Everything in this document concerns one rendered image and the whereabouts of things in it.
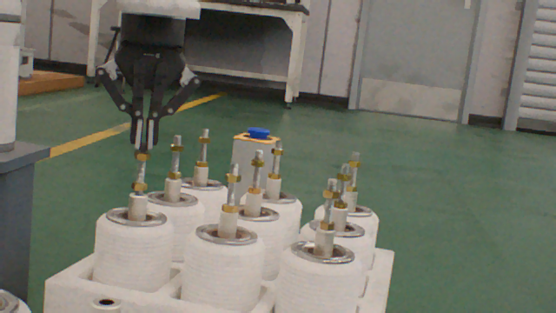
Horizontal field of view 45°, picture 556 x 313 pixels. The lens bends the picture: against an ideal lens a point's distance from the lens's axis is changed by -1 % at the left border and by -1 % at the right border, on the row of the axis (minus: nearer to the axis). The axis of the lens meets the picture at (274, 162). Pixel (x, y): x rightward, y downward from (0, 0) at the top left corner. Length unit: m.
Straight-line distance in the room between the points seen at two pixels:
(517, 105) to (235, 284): 5.16
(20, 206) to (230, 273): 0.34
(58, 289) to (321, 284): 0.31
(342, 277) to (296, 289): 0.05
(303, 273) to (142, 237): 0.20
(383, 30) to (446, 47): 0.53
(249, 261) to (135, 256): 0.14
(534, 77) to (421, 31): 0.98
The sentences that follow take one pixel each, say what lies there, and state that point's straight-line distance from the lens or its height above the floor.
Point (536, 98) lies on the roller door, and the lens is 5.93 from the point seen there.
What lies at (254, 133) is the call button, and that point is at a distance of 1.20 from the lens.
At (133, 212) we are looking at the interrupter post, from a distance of 0.85.
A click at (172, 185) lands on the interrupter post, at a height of 0.27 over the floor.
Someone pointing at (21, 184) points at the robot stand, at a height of 0.26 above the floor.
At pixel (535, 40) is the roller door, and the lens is 5.90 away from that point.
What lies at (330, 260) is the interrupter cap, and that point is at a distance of 0.77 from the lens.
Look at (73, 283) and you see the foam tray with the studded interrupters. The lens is 0.84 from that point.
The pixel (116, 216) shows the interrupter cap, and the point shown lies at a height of 0.25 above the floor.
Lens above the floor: 0.49
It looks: 10 degrees down
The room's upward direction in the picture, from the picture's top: 7 degrees clockwise
